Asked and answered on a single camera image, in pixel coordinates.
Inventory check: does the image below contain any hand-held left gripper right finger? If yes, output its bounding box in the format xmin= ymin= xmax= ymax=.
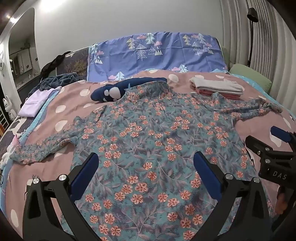
xmin=192 ymin=152 xmax=271 ymax=241

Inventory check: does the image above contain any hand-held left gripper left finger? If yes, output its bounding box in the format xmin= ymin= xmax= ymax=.
xmin=23 ymin=152 xmax=100 ymax=241

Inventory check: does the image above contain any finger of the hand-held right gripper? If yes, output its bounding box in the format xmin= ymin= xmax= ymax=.
xmin=270 ymin=126 xmax=296 ymax=151
xmin=245 ymin=136 xmax=278 ymax=160

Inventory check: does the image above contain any teal floral shirt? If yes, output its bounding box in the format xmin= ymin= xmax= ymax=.
xmin=9 ymin=81 xmax=284 ymax=241

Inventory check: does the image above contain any person's right hand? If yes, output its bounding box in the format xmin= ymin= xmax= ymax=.
xmin=276 ymin=185 xmax=288 ymax=216

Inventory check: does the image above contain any green pillow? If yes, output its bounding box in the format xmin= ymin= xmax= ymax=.
xmin=229 ymin=64 xmax=273 ymax=93

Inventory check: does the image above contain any white folded garment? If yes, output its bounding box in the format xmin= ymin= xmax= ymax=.
xmin=190 ymin=76 xmax=244 ymax=95

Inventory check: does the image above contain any pink polka dot duvet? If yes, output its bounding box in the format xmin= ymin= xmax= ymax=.
xmin=0 ymin=70 xmax=296 ymax=241

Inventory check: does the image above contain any pink folded garment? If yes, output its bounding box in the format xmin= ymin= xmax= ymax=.
xmin=191 ymin=89 xmax=241 ymax=100

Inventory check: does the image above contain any navy paw print garment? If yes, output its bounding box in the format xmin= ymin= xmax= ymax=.
xmin=91 ymin=77 xmax=168 ymax=103

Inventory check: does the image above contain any lavender folded cloth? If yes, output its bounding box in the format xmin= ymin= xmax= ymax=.
xmin=18 ymin=86 xmax=62 ymax=117

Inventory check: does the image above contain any white curtain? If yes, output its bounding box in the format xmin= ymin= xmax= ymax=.
xmin=220 ymin=0 xmax=296 ymax=112

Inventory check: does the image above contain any dark blue fleece blanket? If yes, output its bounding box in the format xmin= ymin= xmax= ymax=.
xmin=38 ymin=72 xmax=87 ymax=91

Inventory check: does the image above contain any white cat figurine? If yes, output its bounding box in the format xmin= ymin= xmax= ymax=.
xmin=2 ymin=95 xmax=18 ymax=117

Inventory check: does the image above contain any dark printed pillow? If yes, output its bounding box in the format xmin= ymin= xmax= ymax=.
xmin=57 ymin=47 xmax=89 ymax=77

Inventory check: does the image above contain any black cloth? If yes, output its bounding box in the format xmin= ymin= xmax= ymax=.
xmin=40 ymin=52 xmax=73 ymax=78

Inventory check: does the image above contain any black floor lamp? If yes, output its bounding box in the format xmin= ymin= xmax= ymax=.
xmin=246 ymin=7 xmax=259 ymax=67

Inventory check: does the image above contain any purple tree print pillow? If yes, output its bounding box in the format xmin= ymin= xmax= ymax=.
xmin=87 ymin=32 xmax=229 ymax=81

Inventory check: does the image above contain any white arched frame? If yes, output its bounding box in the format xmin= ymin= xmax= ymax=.
xmin=0 ymin=7 xmax=42 ymax=121

